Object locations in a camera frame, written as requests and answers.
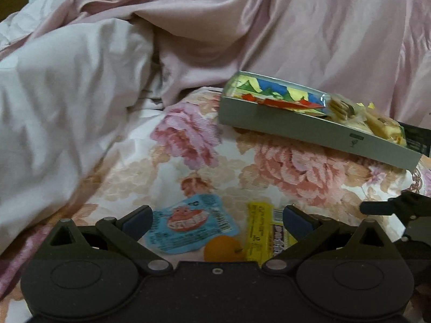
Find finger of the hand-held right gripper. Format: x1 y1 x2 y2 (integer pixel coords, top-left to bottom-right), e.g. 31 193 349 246
360 199 401 216

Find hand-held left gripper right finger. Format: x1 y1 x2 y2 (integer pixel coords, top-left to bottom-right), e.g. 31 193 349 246
263 205 394 274

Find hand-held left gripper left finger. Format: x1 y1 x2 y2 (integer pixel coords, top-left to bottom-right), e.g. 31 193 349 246
42 205 174 274

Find yellow snack bar packet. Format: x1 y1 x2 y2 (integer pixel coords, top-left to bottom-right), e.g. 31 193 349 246
247 201 298 266

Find blue jelly cup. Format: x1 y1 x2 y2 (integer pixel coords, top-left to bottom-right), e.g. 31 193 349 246
145 193 239 254

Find yellow clear snack packets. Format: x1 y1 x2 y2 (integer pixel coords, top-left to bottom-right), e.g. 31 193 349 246
362 103 406 147

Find small orange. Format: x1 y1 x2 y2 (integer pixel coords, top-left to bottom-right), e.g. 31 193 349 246
204 236 244 262

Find long black snack packet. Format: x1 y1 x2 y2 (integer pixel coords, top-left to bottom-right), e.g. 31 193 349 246
402 121 431 158

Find grey cardboard box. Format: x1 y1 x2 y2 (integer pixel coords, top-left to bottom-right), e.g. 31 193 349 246
218 71 423 170

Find floral bed sheet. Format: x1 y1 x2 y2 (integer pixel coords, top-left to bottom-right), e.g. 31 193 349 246
0 86 431 323

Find clear packet of cookies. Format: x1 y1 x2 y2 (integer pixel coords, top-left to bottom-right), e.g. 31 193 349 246
326 95 359 123

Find colourful snack packet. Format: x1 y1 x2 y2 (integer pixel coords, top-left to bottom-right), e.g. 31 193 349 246
229 73 329 117

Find pink quilt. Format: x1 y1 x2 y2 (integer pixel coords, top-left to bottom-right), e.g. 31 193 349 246
0 0 431 256

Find wooden headboard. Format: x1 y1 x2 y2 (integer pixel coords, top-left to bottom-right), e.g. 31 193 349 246
0 0 30 16

